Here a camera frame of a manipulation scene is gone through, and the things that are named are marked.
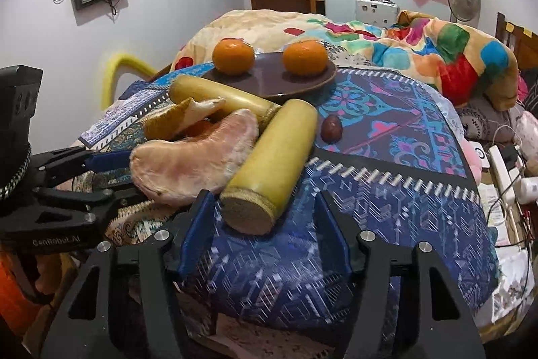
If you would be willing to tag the grey patterned pillow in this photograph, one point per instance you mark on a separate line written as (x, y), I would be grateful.
(483, 119)

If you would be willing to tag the white plug adapter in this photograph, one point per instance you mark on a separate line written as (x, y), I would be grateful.
(527, 188)

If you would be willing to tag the yellow foam tube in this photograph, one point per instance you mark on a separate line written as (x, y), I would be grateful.
(108, 77)

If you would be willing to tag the orange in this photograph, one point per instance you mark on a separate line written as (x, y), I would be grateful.
(233, 57)
(304, 57)

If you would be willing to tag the pink plush toy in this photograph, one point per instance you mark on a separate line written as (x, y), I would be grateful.
(477, 159)

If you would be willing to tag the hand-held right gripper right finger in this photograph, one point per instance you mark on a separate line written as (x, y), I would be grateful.
(333, 235)

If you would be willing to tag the orange cloth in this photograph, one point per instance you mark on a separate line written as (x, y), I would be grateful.
(12, 300)

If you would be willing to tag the red date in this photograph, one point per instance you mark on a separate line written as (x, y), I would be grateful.
(330, 128)

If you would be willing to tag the pomelo peel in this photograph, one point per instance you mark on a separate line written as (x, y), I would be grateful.
(168, 123)

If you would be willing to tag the wooden headboard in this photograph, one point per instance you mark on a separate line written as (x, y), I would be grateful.
(525, 43)

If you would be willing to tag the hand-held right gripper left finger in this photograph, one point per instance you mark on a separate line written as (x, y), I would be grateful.
(196, 235)

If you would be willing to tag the white power strip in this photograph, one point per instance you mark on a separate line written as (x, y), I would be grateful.
(500, 174)

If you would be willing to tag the brown plate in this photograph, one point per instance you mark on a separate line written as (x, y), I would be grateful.
(269, 79)

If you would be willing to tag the white appliance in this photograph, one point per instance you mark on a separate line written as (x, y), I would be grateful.
(374, 10)

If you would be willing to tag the blue patterned blanket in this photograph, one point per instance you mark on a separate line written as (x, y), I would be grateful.
(378, 174)

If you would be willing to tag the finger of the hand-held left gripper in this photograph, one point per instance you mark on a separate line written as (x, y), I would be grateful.
(109, 160)
(105, 197)

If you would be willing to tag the colourful patchwork blanket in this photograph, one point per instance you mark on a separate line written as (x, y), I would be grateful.
(441, 43)

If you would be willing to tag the yellow bamboo tube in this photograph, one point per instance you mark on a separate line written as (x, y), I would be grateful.
(273, 157)
(201, 92)

